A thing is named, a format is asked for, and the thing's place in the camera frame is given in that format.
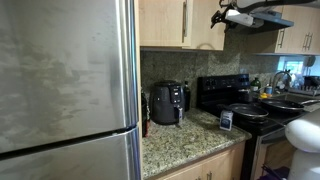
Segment wood wall cabinets metal handles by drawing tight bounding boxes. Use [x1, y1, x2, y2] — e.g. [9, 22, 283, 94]
[274, 4, 320, 56]

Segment stainless steel refrigerator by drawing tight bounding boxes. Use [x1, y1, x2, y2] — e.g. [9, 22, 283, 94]
[0, 0, 143, 180]

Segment chrome kitchen faucet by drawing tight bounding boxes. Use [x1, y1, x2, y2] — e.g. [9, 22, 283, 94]
[271, 70, 293, 93]

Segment black floor mat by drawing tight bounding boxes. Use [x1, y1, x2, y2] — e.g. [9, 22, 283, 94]
[261, 164, 291, 180]

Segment black frying pan silver handle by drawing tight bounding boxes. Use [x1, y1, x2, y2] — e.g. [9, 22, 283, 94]
[259, 97, 320, 113]

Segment small blue soap bottle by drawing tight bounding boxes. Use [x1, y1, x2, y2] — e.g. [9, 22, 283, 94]
[264, 84, 274, 96]

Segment green glass bottle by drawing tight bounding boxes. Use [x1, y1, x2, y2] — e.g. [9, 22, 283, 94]
[250, 77, 262, 93]

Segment black red protein bag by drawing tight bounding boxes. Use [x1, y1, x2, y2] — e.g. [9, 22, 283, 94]
[141, 89, 151, 138]

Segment grey cabinet door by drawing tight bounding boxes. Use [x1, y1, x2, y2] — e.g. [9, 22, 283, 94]
[139, 0, 194, 48]

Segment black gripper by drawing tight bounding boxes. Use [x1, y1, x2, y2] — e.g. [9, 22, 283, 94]
[210, 8, 234, 33]

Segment small black pan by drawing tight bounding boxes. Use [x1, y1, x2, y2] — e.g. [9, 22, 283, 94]
[226, 102, 270, 120]

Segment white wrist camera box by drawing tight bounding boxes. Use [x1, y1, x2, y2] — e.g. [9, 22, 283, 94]
[225, 9, 255, 28]

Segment black electric stove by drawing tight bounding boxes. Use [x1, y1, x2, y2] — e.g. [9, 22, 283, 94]
[196, 73, 301, 180]

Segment light wood base cabinet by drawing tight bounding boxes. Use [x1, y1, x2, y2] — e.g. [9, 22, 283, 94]
[146, 141, 248, 180]

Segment dark glass oil bottle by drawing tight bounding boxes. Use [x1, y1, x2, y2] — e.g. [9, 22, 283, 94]
[182, 80, 192, 113]

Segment metal cabinet door handle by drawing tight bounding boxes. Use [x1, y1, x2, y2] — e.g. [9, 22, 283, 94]
[181, 0, 189, 44]

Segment light wood cabinet door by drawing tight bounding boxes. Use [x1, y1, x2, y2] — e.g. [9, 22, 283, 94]
[192, 0, 226, 52]

